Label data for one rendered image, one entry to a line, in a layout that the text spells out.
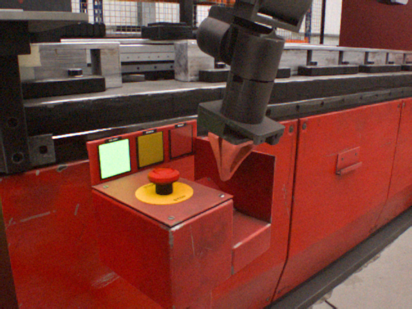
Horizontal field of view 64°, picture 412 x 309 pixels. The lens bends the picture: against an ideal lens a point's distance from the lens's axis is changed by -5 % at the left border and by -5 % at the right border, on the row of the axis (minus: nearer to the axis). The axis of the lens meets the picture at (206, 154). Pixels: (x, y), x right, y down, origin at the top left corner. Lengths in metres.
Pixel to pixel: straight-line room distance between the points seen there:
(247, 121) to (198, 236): 0.15
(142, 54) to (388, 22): 1.72
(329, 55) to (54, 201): 1.03
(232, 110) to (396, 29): 2.05
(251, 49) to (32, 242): 0.48
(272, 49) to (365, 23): 2.12
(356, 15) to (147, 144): 2.17
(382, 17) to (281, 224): 1.70
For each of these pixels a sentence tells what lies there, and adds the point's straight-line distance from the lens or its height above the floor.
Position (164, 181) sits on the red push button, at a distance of 0.41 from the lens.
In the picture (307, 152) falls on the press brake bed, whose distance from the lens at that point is 1.08.
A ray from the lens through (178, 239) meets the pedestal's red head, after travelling 0.38.
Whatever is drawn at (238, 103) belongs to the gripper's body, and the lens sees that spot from 0.42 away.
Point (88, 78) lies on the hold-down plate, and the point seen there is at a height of 0.90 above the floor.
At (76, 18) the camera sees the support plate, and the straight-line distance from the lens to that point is 0.48.
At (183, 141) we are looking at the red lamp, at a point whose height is 0.81.
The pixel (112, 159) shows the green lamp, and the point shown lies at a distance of 0.48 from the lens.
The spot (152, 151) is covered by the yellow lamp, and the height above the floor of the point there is 0.81.
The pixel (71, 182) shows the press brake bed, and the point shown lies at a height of 0.73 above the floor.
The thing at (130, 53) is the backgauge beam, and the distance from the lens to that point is 1.08.
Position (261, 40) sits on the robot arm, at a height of 0.96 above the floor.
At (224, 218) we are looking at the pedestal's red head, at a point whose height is 0.76.
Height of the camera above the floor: 0.95
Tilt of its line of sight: 17 degrees down
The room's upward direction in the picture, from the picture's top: straight up
